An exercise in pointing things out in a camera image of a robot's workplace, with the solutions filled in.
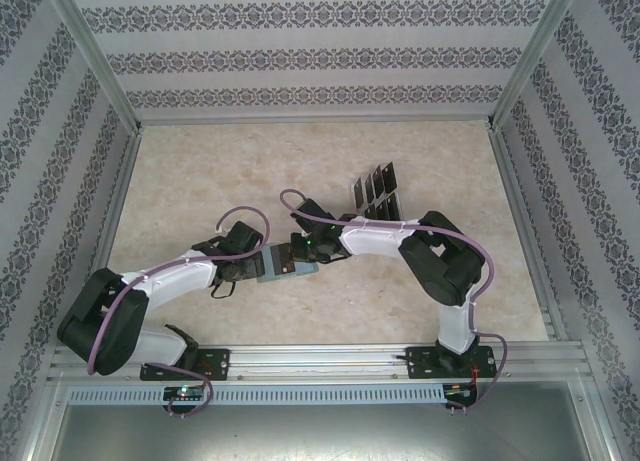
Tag grey metal panel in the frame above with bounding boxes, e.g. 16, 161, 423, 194
49, 380, 611, 461

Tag green card holder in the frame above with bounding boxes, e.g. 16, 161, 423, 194
254, 243, 320, 286

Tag aluminium frame bar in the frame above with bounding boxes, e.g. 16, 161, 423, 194
19, 378, 69, 461
567, 340, 620, 461

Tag black slotted rack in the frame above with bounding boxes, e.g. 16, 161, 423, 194
347, 161, 407, 222

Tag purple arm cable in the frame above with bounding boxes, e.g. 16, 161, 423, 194
278, 189, 511, 416
87, 206, 273, 377

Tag aluminium extrusion rail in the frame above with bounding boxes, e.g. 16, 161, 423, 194
47, 343, 587, 383

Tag thin black cable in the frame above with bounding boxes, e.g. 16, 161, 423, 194
209, 277, 237, 300

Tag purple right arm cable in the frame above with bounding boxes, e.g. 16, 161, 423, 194
278, 189, 511, 416

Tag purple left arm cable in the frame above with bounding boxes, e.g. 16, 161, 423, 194
87, 206, 273, 377

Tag aluminium frame post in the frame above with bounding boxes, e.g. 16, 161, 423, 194
491, 0, 585, 131
38, 0, 145, 133

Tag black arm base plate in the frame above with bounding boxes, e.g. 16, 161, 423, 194
195, 347, 232, 382
405, 345, 495, 381

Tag short purple cable loop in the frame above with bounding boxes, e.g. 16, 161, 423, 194
167, 375, 216, 418

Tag aluminium frame rail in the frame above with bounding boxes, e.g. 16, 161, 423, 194
487, 123, 571, 343
74, 128, 146, 347

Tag slotted grey cable duct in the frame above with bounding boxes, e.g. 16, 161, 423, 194
67, 383, 447, 406

